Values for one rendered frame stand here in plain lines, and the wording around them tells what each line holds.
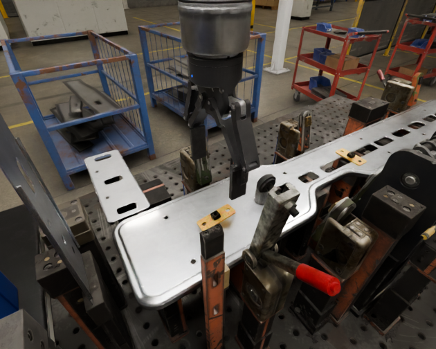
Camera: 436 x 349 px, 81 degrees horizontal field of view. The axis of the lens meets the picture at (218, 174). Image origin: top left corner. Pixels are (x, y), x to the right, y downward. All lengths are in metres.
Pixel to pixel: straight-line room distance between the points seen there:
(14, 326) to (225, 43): 0.34
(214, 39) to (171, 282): 0.39
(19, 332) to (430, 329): 0.89
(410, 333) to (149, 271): 0.69
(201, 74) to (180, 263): 0.34
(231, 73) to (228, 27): 0.05
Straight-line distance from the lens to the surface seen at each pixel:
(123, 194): 0.67
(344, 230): 0.52
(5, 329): 0.30
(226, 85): 0.36
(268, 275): 0.44
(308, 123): 0.82
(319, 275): 0.35
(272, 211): 0.33
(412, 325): 0.94
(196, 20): 0.34
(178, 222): 0.57
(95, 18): 8.36
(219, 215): 0.55
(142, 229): 0.58
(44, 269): 0.49
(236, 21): 0.34
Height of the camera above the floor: 1.43
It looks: 39 degrees down
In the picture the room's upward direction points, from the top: straight up
